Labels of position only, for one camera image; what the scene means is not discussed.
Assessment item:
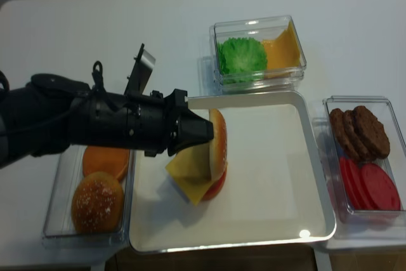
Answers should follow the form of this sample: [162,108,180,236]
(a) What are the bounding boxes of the brown meat patty right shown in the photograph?
[353,105,390,159]

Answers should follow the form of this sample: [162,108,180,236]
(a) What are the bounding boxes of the yellow cheese slices in container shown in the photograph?
[261,22,300,70]

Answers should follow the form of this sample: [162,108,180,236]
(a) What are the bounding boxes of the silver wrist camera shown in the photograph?
[124,43,156,97]

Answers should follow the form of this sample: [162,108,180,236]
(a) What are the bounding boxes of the green lettuce leaf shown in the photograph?
[217,37,267,75]

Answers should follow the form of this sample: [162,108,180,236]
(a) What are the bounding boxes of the white metal serving tray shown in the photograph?
[129,91,336,253]

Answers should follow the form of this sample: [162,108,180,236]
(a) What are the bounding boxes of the red tomato slice on burger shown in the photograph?
[202,169,227,201]

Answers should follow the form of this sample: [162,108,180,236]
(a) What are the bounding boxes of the brown meat patty left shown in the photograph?
[329,109,361,162]

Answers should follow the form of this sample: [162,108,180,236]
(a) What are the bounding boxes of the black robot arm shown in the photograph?
[1,70,214,166]

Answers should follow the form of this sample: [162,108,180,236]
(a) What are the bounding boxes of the clear bun container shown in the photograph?
[43,145,136,248]

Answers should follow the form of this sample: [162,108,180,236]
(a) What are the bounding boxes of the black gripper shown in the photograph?
[68,89,214,157]

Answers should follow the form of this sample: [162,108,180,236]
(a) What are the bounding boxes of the brown meat patty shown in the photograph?
[353,105,390,159]
[343,110,376,162]
[329,109,361,162]

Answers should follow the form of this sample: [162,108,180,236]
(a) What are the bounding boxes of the clear lettuce cheese container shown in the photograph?
[209,15,307,94]

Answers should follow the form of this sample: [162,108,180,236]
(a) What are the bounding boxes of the yellow cheese slice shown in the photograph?
[166,144,214,205]

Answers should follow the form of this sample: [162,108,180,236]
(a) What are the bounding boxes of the plain bun bottom in container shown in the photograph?
[82,146,130,181]

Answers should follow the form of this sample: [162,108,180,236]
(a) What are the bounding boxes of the clear patty tomato container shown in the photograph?
[318,96,405,230]

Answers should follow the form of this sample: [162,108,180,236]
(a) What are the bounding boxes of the sesame bun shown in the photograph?
[209,109,227,182]
[71,172,124,234]

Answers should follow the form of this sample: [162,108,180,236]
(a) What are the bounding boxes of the red tomato slices in container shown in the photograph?
[339,157,401,211]

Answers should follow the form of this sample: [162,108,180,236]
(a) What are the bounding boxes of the brown meat patty middle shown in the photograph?
[343,110,376,162]

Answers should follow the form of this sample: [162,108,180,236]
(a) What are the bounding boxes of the black cable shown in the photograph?
[90,60,118,113]

